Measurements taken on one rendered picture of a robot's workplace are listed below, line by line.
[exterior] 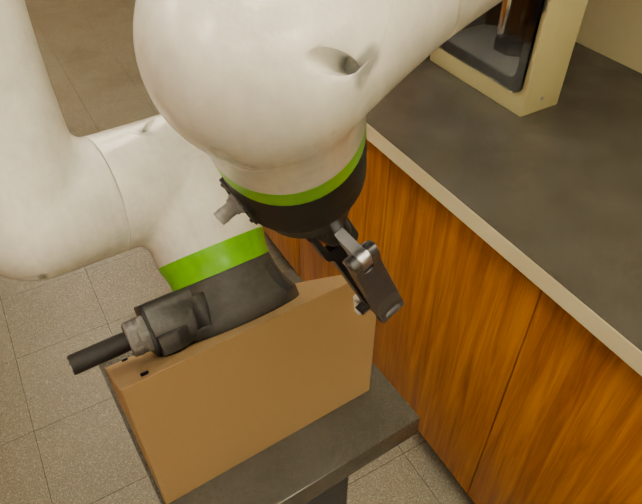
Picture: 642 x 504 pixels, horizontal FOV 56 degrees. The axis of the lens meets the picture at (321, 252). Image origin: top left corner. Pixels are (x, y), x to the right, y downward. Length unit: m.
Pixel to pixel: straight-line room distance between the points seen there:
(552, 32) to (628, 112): 0.28
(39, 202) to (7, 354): 1.69
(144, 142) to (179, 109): 0.40
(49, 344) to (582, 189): 1.73
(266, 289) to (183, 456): 0.20
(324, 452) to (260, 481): 0.08
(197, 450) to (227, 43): 0.53
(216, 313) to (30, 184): 0.22
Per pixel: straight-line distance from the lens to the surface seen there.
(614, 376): 1.07
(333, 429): 0.78
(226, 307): 0.65
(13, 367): 2.23
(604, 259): 1.08
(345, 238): 0.44
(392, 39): 0.26
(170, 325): 0.66
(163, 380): 0.58
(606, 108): 1.50
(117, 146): 0.65
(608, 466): 1.20
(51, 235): 0.62
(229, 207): 0.37
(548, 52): 1.36
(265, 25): 0.23
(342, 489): 0.99
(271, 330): 0.60
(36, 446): 2.02
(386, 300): 0.49
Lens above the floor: 1.61
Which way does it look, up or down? 43 degrees down
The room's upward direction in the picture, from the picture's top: straight up
